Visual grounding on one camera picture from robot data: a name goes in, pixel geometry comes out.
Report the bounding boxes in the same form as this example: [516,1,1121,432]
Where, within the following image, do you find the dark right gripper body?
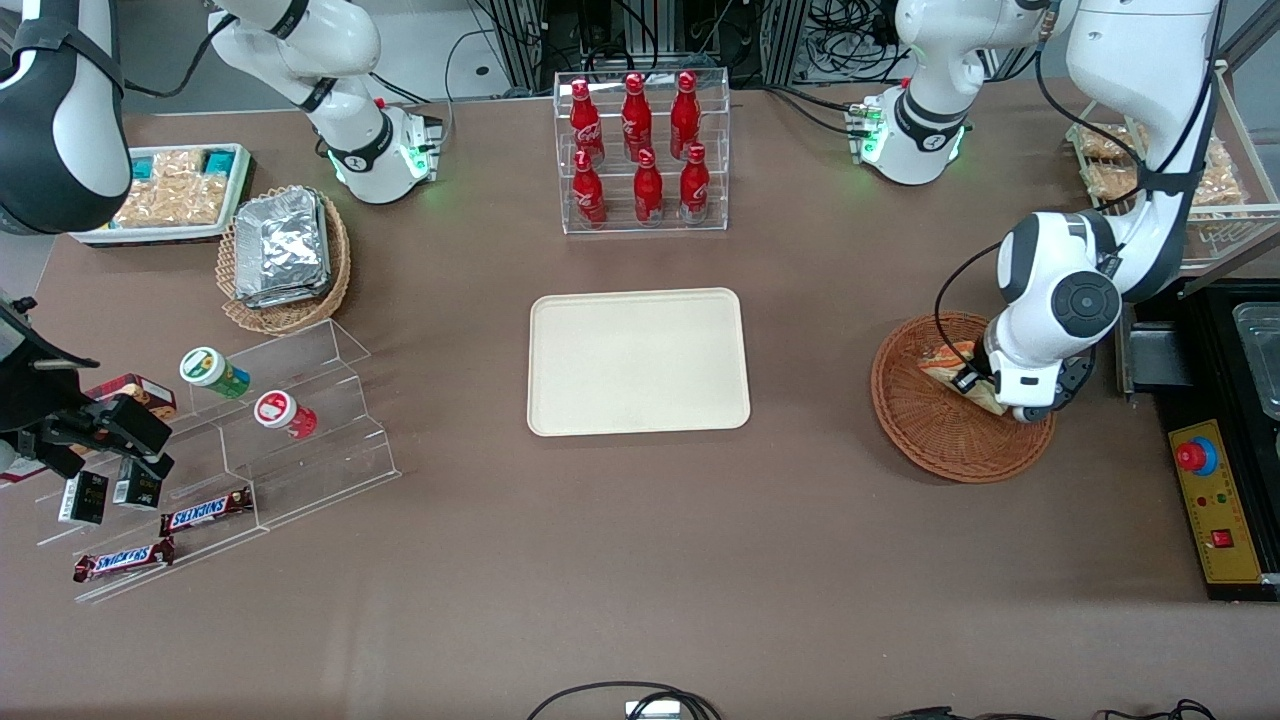
[0,295,101,443]

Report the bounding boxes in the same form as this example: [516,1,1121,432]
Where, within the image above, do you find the triangle sandwich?
[918,343,1011,417]

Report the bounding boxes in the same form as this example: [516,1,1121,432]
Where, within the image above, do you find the round brown wicker basket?
[870,311,1058,485]

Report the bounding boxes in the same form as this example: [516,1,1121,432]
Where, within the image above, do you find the white snack tray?
[70,143,256,247]

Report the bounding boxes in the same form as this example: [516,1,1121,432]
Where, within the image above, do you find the oval tan wicker basket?
[217,186,352,336]

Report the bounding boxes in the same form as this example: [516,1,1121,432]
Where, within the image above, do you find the cream plastic tray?
[527,288,752,438]

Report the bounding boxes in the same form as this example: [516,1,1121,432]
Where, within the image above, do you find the small black box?
[57,470,109,527]
[112,458,163,511]

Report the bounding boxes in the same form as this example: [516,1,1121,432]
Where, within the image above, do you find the Snickers chocolate bar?
[160,487,254,537]
[72,538,176,584]

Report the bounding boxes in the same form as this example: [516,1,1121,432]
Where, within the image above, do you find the red brown snack box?
[80,374,178,421]

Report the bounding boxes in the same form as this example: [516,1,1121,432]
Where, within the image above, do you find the green cup with white lid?
[179,346,252,400]

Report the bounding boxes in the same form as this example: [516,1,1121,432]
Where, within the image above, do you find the red cup with white lid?
[253,390,319,441]

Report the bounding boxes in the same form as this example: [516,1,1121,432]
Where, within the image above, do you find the clear acrylic stepped stand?
[35,318,403,605]

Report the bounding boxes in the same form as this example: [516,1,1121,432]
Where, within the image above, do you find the bagged fried snack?
[1185,135,1249,211]
[1083,160,1146,201]
[1075,122,1149,166]

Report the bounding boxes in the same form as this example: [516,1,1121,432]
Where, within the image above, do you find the silver foil pack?
[236,188,329,297]
[240,276,333,310]

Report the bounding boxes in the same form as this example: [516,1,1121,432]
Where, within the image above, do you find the black box with yellow panel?
[1115,278,1280,603]

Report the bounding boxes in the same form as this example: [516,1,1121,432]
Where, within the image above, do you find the metal container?
[1233,300,1280,421]

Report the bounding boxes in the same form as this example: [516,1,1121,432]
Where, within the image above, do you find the clear bag of crackers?
[113,150,231,229]

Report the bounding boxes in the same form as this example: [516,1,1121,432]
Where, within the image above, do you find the clear snack shelf rack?
[1065,60,1280,271]

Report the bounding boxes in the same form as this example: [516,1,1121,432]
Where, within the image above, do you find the red cola bottle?
[634,148,665,226]
[622,72,653,163]
[670,70,701,161]
[680,143,711,225]
[572,148,608,229]
[570,78,606,166]

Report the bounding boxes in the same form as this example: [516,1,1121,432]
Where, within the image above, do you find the clear acrylic bottle rack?
[553,67,731,236]

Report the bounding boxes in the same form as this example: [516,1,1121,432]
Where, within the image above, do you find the dark equipment rack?
[487,0,813,91]

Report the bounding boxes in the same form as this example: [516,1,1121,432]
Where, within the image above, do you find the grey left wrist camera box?
[1012,355,1093,426]

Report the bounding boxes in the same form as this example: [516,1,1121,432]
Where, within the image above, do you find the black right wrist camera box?
[42,393,173,457]

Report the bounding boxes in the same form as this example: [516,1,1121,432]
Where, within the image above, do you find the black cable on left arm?
[934,0,1223,377]

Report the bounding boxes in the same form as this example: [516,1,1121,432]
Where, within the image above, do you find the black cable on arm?
[120,10,241,101]
[934,0,1223,377]

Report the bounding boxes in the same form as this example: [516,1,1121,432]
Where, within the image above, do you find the black cables at left arm base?
[765,83,871,136]

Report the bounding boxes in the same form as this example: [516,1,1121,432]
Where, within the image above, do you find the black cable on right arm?
[120,10,241,101]

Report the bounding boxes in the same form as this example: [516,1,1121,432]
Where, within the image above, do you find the black cable bundle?
[800,0,913,83]

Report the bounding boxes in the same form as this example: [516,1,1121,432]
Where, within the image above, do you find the black cable at right arm base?
[368,70,451,107]

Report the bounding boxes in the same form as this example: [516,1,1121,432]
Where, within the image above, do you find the black looped cable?
[525,681,723,720]

